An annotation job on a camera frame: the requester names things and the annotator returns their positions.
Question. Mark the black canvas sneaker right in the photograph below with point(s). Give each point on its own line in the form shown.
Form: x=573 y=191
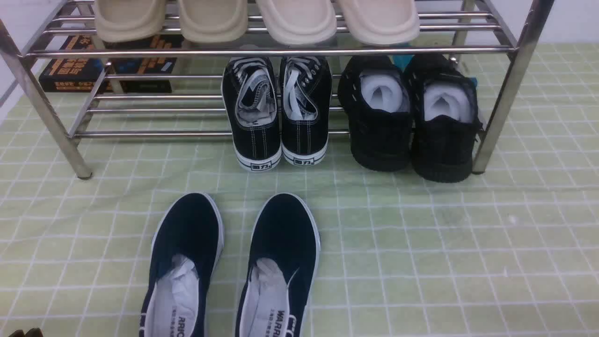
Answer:
x=306 y=92

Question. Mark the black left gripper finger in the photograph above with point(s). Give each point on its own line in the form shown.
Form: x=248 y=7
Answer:
x=18 y=333
x=34 y=332

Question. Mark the stainless steel shoe rack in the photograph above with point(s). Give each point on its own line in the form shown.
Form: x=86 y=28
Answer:
x=69 y=32

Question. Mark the black canvas sneaker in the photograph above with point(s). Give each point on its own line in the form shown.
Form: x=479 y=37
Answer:
x=306 y=92
x=249 y=93

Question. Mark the black orange cardboard box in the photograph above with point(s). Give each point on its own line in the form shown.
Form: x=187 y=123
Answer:
x=80 y=75

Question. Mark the beige slipper far left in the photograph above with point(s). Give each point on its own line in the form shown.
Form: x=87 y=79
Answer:
x=118 y=21

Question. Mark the navy slip-on shoe right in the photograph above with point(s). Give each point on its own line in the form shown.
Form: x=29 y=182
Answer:
x=282 y=266

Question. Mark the navy slip-on shoe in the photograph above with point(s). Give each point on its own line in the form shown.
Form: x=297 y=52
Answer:
x=282 y=266
x=185 y=251

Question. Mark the green checkered table cloth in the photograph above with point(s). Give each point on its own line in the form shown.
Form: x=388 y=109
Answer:
x=511 y=252

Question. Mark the beige slipper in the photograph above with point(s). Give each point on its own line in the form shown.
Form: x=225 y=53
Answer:
x=118 y=21
x=298 y=22
x=381 y=22
x=213 y=21

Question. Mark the black knit sneaker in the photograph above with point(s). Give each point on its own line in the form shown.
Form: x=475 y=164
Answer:
x=376 y=100
x=446 y=118

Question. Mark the beige slipper far right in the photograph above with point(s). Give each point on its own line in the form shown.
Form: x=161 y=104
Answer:
x=381 y=22

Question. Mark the navy slip-on shoe left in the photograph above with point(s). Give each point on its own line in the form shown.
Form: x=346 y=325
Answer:
x=185 y=251

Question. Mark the black canvas sneaker left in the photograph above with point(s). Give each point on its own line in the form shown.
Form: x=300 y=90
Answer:
x=249 y=93

